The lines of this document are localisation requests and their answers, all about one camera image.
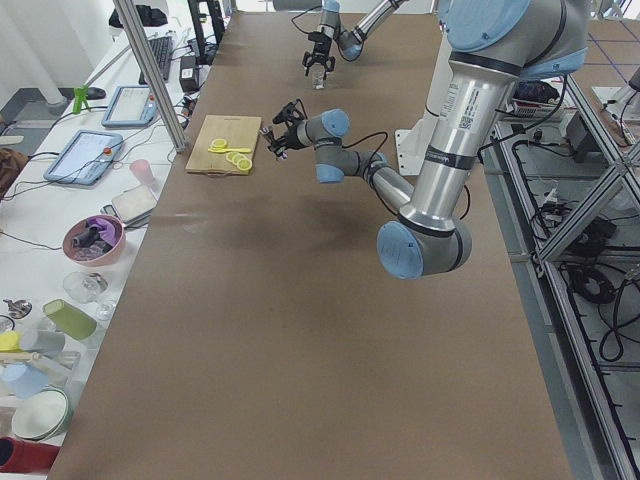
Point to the black keyboard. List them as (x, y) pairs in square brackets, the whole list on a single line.
[(161, 48)]

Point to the clear wine glass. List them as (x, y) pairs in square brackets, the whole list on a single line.
[(90, 287)]

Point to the yellow plastic knife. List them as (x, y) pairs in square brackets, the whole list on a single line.
[(229, 150)]

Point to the blue teach pendant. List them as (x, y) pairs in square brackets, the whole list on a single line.
[(85, 158), (130, 106)]

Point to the steel jigger shaker cup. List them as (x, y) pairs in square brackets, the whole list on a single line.
[(267, 134)]

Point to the green plastic cup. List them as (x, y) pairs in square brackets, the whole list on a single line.
[(70, 319)]

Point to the white kitchen scale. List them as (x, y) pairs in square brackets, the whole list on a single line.
[(134, 204)]

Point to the clear glass measuring cup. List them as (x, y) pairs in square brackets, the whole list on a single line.
[(318, 82)]

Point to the far blue teach pendant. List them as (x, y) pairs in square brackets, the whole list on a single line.
[(130, 106)]

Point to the grey plastic cup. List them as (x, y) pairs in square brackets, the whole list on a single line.
[(47, 343)]

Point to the blue plastic cup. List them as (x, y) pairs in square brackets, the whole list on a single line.
[(24, 380)]

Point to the green handled reacher tool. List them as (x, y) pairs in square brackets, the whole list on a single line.
[(81, 101)]

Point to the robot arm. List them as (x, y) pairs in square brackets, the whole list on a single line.
[(349, 41), (492, 45)]

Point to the wooden cutting board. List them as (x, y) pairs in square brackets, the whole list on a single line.
[(239, 131)]

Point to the white bowl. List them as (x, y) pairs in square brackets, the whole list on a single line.
[(43, 415)]

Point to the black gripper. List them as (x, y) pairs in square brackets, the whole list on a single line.
[(320, 46), (289, 135)]

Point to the near blue teach pendant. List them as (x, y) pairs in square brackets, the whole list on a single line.
[(85, 158)]

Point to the black computer mouse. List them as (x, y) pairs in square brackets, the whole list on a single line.
[(95, 93)]

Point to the lemon slice on board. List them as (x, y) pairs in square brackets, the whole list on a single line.
[(218, 144)]

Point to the aluminium frame post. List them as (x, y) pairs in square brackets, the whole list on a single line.
[(147, 63)]

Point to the pink bowl with items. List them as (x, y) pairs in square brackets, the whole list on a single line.
[(97, 240)]

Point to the black power adapter box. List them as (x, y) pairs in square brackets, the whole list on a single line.
[(189, 74)]

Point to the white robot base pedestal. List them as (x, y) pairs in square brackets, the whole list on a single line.
[(411, 144)]

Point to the pink plastic cup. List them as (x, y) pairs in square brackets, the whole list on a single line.
[(142, 171)]

